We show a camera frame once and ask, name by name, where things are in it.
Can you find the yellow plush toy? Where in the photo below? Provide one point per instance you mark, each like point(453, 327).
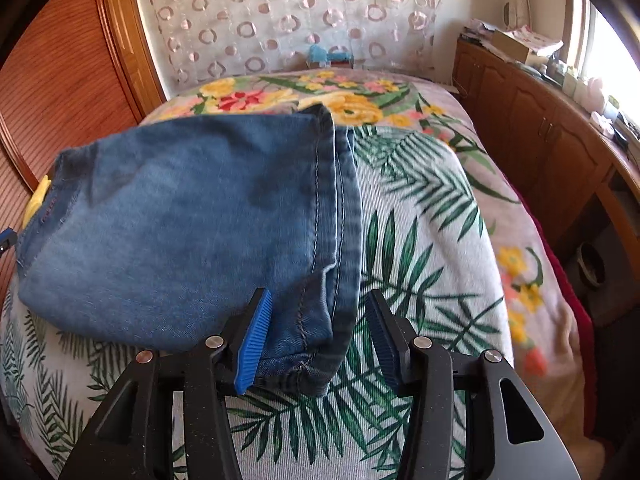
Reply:
point(37, 202)

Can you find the leaf-print bed sheet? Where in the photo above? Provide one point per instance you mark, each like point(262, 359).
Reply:
point(425, 260)

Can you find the sheer curtain with circle pattern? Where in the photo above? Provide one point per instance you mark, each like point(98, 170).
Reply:
point(275, 20)

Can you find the wooden cabinet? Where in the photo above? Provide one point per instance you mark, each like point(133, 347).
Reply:
point(525, 120)

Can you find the cardboard box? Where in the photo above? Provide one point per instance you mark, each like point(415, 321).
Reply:
point(512, 45)

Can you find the pile of papers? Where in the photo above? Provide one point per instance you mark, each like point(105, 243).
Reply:
point(480, 30)

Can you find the blue toy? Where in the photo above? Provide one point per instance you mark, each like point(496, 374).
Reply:
point(325, 55)

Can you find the floral blanket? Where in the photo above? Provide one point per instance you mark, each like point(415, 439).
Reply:
point(350, 105)

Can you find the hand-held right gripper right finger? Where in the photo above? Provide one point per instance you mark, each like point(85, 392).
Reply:
point(382, 347)

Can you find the blue denim pants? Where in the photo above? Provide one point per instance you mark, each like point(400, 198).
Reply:
point(175, 210)

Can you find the round dark basin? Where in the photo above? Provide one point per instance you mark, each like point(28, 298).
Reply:
point(590, 265)

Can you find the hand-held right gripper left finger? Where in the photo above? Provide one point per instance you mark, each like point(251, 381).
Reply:
point(254, 342)

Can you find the window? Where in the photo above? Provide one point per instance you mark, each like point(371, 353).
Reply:
point(605, 50)

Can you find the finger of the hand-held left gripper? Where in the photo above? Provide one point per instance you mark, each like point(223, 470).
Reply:
point(5, 236)

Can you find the red blanket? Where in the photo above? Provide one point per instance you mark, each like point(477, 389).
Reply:
point(585, 360)

